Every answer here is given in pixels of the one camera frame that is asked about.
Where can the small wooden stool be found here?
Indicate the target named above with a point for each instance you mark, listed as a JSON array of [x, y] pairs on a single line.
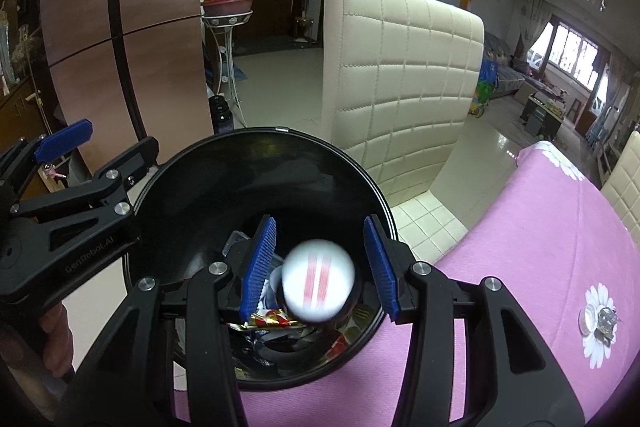
[[305, 28]]

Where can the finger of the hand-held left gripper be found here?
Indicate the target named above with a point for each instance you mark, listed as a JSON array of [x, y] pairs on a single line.
[[67, 139], [100, 189]]

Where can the dark coffee table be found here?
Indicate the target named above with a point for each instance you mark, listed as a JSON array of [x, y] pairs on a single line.
[[542, 112]]

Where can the white metal basin stand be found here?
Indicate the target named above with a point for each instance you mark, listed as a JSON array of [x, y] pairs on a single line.
[[225, 57]]

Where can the pale flowered curtain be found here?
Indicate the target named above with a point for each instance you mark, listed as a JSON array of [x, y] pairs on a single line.
[[530, 17]]

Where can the cream quilted leather chair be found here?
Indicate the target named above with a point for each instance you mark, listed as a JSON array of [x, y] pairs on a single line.
[[625, 187], [400, 72]]

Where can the red plastic basin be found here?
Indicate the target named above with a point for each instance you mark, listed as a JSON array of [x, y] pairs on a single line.
[[229, 5]]

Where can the living room window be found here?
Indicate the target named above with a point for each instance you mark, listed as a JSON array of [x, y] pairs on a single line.
[[570, 52]]

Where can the colourful printed bag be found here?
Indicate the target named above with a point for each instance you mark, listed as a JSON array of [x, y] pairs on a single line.
[[485, 87]]

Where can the white red striped round container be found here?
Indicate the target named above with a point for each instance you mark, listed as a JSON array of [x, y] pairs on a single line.
[[302, 267]]

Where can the pink flower print tablecloth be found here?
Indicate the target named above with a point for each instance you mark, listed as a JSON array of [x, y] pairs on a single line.
[[500, 257]]

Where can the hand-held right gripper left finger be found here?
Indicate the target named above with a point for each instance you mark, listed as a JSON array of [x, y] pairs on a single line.
[[260, 269]]

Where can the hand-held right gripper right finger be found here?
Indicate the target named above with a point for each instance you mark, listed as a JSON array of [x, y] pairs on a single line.
[[381, 267]]

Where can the person's left hand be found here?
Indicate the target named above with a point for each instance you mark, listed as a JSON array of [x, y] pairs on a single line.
[[56, 339]]

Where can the silver blister pack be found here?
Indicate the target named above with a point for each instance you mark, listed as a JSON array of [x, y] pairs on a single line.
[[606, 323]]

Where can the grey sofa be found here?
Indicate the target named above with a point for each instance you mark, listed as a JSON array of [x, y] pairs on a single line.
[[510, 72]]

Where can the black trash bin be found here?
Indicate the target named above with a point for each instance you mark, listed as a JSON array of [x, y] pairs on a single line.
[[210, 187]]

